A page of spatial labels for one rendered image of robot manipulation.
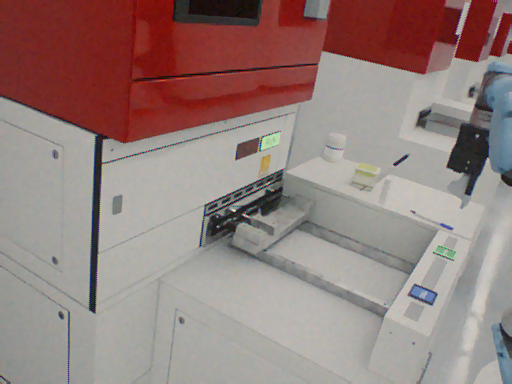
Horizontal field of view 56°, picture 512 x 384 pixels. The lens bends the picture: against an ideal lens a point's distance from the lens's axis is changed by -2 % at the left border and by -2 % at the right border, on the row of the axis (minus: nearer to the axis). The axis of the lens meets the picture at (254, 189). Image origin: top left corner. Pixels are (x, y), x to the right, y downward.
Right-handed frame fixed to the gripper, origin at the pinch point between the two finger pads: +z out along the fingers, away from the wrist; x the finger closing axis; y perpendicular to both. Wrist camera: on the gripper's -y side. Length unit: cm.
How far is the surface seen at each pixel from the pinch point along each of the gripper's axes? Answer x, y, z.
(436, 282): 16.8, -0.6, 15.1
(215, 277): 35, 49, 29
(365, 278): 4.6, 18.0, 28.7
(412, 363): 40.0, -2.8, 22.2
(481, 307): -162, -21, 110
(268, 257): 19, 42, 27
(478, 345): -121, -25, 110
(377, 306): 18.9, 10.3, 26.5
